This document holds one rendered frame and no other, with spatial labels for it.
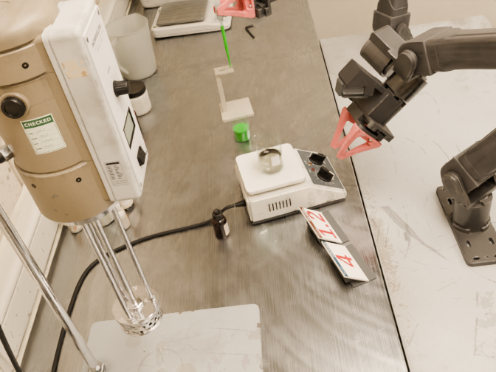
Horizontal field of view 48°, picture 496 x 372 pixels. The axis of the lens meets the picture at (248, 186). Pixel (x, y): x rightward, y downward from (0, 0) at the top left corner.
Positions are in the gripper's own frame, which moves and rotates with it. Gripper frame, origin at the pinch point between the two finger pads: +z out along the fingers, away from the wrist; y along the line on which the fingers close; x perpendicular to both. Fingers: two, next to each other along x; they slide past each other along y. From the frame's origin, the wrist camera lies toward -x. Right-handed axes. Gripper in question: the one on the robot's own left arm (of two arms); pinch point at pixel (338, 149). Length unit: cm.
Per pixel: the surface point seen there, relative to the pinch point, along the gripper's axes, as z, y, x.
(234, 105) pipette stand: 18.6, -42.4, -0.1
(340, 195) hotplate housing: 7.5, 1.0, 8.0
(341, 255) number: 11.1, 15.8, 4.7
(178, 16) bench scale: 22, -95, -8
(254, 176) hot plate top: 15.1, -3.4, -7.4
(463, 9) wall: -43, -134, 105
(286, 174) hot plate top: 10.6, -1.7, -3.5
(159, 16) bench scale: 26, -99, -12
